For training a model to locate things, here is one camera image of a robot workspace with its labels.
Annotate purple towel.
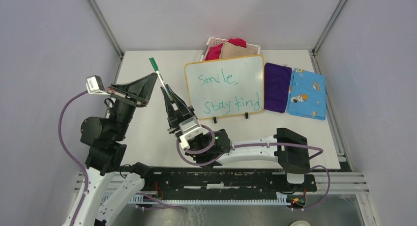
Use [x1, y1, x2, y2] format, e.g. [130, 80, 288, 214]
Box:
[264, 62, 292, 113]

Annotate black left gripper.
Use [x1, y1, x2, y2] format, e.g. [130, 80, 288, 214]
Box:
[110, 73, 161, 140]

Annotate red cloth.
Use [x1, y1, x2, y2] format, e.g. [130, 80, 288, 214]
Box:
[204, 37, 247, 61]

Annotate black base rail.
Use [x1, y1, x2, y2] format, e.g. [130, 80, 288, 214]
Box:
[142, 167, 317, 200]

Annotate white cable duct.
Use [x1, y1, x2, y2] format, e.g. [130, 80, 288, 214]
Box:
[128, 194, 291, 206]

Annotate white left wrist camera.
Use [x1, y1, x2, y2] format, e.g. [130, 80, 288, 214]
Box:
[86, 75, 108, 95]

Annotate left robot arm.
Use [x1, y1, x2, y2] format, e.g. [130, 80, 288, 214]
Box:
[64, 73, 158, 226]

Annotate white plastic basket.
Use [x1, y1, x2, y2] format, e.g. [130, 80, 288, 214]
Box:
[200, 37, 261, 61]

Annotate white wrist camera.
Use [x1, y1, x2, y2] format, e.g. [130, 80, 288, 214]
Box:
[86, 75, 108, 95]
[179, 118, 204, 150]

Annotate yellow framed whiteboard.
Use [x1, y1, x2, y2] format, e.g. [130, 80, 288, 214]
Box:
[184, 55, 265, 119]

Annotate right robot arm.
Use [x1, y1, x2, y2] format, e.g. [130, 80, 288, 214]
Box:
[161, 85, 311, 191]

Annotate white round object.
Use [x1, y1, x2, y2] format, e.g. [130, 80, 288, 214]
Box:
[290, 220, 311, 226]

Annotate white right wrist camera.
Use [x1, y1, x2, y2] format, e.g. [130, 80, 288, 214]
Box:
[179, 118, 204, 150]

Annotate beige cloth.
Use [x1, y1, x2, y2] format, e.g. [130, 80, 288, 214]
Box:
[219, 42, 257, 59]

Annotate blue patterned cloth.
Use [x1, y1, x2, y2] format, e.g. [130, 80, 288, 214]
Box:
[286, 68, 327, 120]

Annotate green whiteboard marker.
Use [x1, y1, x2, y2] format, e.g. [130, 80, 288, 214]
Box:
[149, 57, 174, 104]

